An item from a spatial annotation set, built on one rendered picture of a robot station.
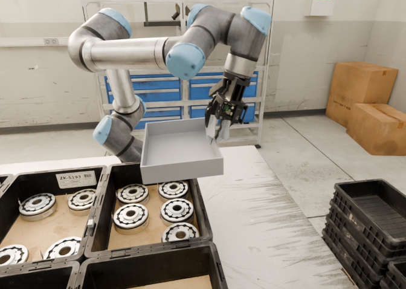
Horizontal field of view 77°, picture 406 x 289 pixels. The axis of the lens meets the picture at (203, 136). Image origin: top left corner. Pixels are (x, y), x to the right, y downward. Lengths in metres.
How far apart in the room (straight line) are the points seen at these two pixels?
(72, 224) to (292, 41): 3.42
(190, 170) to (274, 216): 0.54
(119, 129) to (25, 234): 0.49
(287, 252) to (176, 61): 0.71
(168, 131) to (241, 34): 0.40
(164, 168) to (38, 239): 0.46
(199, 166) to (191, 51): 0.27
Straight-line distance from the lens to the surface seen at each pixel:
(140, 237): 0.82
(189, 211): 0.84
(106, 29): 0.89
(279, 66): 3.80
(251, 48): 0.65
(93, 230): 0.76
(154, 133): 0.87
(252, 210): 1.10
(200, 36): 0.60
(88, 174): 1.00
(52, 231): 0.94
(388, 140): 3.38
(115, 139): 1.13
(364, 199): 1.71
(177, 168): 0.63
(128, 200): 0.91
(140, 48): 0.65
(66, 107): 3.77
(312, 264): 0.97
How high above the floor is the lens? 1.42
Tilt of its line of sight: 26 degrees down
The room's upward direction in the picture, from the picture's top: straight up
